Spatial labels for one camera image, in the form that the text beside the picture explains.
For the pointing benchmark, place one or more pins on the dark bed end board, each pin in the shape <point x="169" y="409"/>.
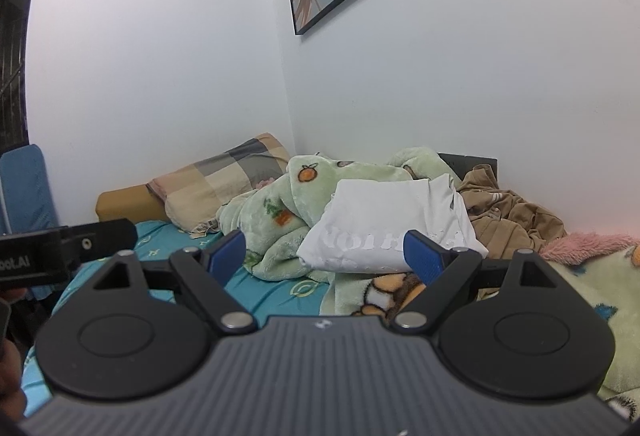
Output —
<point x="475" y="165"/>

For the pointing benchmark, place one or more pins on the green printed fleece blanket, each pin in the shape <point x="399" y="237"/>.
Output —
<point x="280" y="206"/>

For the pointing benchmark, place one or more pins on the person's left hand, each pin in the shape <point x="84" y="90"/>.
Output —
<point x="9" y="381"/>

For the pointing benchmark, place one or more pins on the brown crumpled clothes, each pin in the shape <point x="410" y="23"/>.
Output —
<point x="515" y="216"/>

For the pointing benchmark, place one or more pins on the cream blanket with pink trim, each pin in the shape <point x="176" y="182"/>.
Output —
<point x="615" y="296"/>

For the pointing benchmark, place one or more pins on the plaid pillow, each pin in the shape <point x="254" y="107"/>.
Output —
<point x="220" y="181"/>

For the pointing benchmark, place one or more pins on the bed with teal sheet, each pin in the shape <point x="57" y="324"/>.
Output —
<point x="280" y="288"/>

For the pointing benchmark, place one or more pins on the dark window with grille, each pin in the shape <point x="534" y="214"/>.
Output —
<point x="12" y="40"/>

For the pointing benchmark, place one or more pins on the mustard headboard cushion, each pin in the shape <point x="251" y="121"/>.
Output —
<point x="125" y="206"/>

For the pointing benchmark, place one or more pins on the blue covered chair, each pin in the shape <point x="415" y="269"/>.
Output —
<point x="25" y="196"/>

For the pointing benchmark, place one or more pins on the white printed t-shirt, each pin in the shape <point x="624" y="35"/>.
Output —
<point x="390" y="226"/>

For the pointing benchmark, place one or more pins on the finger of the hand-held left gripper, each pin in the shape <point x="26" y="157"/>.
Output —
<point x="100" y="238"/>

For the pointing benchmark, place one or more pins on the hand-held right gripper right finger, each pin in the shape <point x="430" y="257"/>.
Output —
<point x="425" y="258"/>

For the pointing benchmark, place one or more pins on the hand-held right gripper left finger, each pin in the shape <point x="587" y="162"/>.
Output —
<point x="227" y="256"/>

